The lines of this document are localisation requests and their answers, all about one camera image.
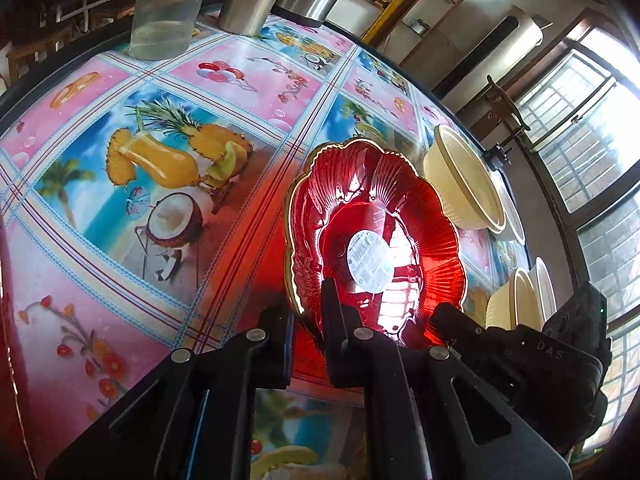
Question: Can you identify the clear plastic water bottle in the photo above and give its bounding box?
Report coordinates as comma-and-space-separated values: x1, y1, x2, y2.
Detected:
129, 0, 202, 61

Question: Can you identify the dark wooden chair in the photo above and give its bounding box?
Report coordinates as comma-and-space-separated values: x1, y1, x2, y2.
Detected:
471, 75, 530, 171

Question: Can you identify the beige ribbed plastic bowl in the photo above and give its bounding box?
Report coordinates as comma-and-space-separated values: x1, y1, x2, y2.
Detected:
485, 268, 544, 332

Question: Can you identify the wooden wall shelf unit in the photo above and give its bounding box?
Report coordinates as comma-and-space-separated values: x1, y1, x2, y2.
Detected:
324, 0, 507, 66

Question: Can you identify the red scalloped plastic plate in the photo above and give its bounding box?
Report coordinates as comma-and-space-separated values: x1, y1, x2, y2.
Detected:
284, 138, 466, 349

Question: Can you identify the white paper bowl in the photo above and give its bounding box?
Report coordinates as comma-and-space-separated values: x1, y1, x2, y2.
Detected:
491, 171, 526, 246
528, 257, 558, 322

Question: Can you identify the white standing air conditioner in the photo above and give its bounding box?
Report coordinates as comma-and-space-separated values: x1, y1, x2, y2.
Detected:
432, 6, 544, 112

